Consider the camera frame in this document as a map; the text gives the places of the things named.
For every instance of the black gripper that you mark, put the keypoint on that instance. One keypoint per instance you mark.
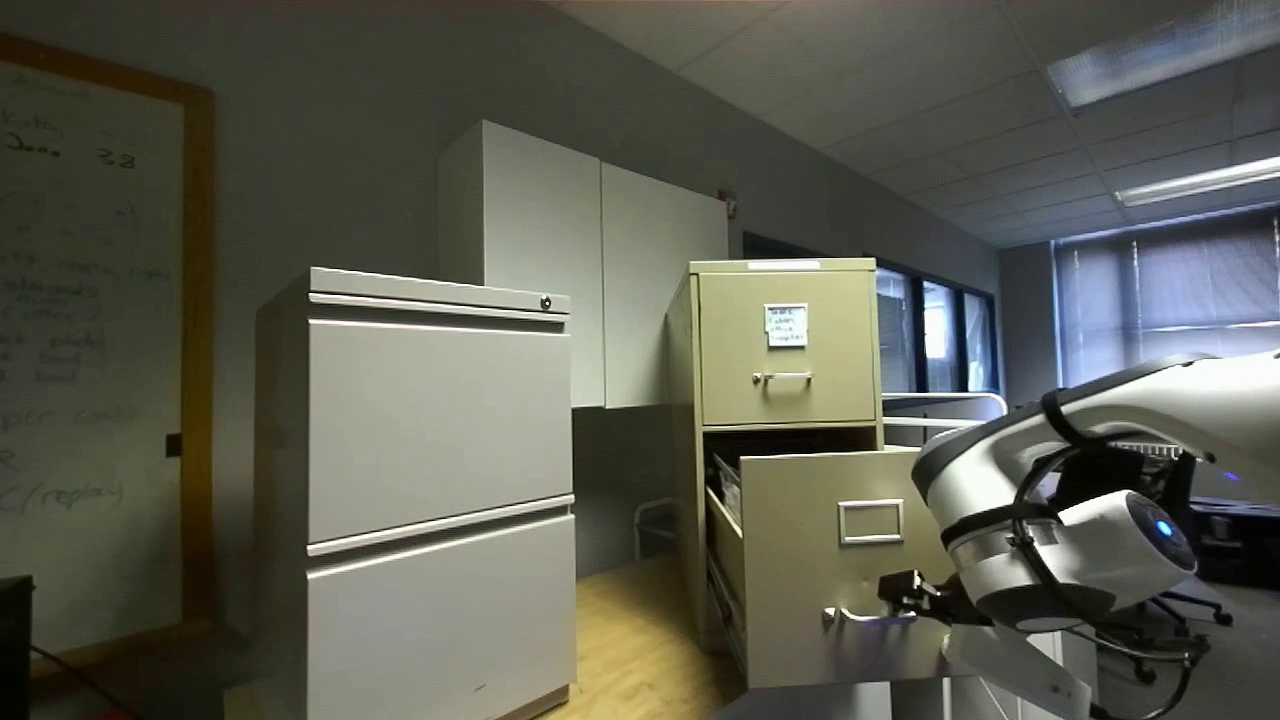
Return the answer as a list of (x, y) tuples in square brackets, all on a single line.
[(921, 593)]

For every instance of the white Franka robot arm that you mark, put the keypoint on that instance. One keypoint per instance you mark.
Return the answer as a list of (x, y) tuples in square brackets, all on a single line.
[(1064, 535)]

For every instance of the empty drawer label holder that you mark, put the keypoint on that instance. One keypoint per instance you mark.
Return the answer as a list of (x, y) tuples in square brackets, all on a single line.
[(871, 523)]

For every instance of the beige metal file cabinet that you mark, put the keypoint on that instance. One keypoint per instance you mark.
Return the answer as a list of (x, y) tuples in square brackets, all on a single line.
[(687, 467)]

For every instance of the beige labelled file drawer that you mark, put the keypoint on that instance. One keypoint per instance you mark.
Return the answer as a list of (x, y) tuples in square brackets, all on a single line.
[(787, 344)]

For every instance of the white paper drawer label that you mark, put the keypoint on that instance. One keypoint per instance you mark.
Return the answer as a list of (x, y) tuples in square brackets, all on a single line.
[(787, 327)]

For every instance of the grey two-drawer lateral cabinet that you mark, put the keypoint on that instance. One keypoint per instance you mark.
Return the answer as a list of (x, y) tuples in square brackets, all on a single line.
[(427, 504)]

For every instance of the black office chair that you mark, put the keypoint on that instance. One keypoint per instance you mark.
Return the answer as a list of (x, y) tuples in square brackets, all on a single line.
[(1187, 609)]

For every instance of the window with blinds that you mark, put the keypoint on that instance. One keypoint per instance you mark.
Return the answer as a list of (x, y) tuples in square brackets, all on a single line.
[(1161, 300)]

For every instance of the narrow ceiling light panel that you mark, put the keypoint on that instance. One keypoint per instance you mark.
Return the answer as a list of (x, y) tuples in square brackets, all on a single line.
[(1202, 183)]

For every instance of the wide ceiling light panel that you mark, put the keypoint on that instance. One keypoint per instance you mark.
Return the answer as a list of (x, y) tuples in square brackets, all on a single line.
[(1161, 52)]

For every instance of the wood-framed whiteboard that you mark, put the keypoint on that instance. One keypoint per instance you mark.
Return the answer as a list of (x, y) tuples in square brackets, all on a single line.
[(94, 361)]

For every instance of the white metal tube frame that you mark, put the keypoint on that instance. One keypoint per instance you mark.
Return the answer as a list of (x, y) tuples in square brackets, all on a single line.
[(940, 406)]

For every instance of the white wall cabinet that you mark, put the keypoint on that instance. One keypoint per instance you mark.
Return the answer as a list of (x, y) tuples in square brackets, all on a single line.
[(586, 265)]

